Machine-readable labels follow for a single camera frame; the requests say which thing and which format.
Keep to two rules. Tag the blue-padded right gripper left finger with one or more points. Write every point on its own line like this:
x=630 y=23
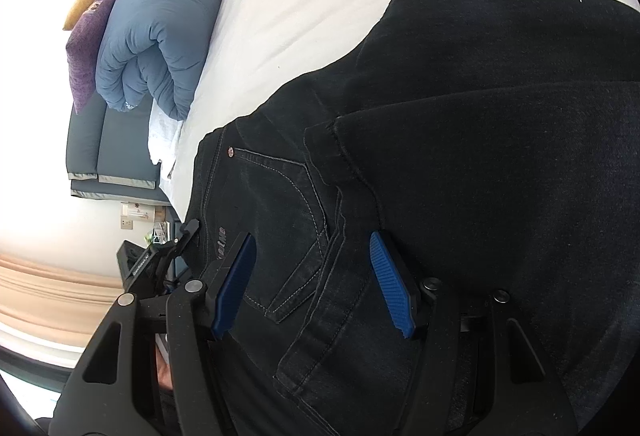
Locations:
x=227 y=285

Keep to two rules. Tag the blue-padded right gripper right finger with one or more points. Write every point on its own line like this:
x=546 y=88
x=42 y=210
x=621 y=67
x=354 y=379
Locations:
x=396 y=294

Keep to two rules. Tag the black jeans pants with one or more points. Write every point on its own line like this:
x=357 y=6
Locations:
x=492 y=144

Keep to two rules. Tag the white towel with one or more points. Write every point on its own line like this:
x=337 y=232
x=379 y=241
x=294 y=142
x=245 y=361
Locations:
x=163 y=139

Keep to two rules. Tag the purple pillow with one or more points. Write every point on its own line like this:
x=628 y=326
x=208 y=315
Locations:
x=82 y=50

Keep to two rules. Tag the rolled blue duvet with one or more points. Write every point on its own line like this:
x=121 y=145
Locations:
x=155 y=48

